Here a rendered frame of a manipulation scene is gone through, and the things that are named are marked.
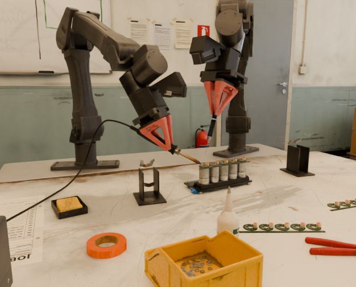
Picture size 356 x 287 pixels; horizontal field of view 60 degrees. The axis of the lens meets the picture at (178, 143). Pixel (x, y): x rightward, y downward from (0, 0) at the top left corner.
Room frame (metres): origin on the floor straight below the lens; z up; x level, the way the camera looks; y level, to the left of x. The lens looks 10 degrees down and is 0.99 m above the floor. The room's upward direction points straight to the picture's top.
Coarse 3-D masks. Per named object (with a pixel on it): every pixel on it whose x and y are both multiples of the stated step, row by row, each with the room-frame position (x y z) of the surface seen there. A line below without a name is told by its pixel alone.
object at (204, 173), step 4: (200, 168) 0.69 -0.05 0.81; (200, 172) 0.69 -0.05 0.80; (204, 172) 0.69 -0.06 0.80; (208, 172) 0.69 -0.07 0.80; (200, 176) 0.69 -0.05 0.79; (204, 176) 0.69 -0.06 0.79; (208, 176) 0.69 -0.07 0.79; (200, 180) 0.69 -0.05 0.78; (204, 180) 0.69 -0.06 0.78; (208, 180) 0.69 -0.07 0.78
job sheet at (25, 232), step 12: (0, 204) 0.62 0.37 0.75; (12, 204) 0.62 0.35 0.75; (24, 204) 0.62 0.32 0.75; (24, 216) 0.56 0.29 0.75; (36, 216) 0.56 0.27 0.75; (12, 228) 0.51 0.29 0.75; (24, 228) 0.51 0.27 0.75; (36, 228) 0.51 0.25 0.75; (12, 240) 0.46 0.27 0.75; (24, 240) 0.46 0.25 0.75; (36, 240) 0.46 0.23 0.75; (12, 252) 0.43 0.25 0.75; (24, 252) 0.43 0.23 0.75; (36, 252) 0.43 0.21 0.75; (12, 264) 0.39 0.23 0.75; (24, 264) 0.39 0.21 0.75
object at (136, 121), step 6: (138, 90) 0.72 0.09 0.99; (132, 96) 0.73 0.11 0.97; (132, 102) 0.74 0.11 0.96; (138, 102) 0.72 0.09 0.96; (138, 108) 0.72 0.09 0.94; (156, 108) 0.70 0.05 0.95; (168, 108) 0.78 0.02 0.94; (138, 114) 0.73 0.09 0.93; (144, 114) 0.69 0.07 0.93; (150, 114) 0.69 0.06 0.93; (138, 120) 0.70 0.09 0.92; (150, 120) 0.74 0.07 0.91
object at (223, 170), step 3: (222, 162) 0.73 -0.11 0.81; (219, 165) 0.72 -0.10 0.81; (228, 165) 0.72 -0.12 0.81; (219, 168) 0.72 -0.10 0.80; (222, 168) 0.72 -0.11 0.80; (225, 168) 0.72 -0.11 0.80; (228, 168) 0.73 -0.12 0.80; (219, 171) 0.72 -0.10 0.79; (222, 171) 0.72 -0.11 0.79; (225, 171) 0.72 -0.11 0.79; (219, 174) 0.72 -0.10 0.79; (222, 174) 0.72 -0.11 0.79; (225, 174) 0.72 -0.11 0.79; (219, 177) 0.72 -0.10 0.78; (222, 177) 0.72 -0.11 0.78; (225, 177) 0.72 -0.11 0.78; (219, 180) 0.72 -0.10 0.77; (222, 180) 0.72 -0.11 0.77; (225, 180) 0.72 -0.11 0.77
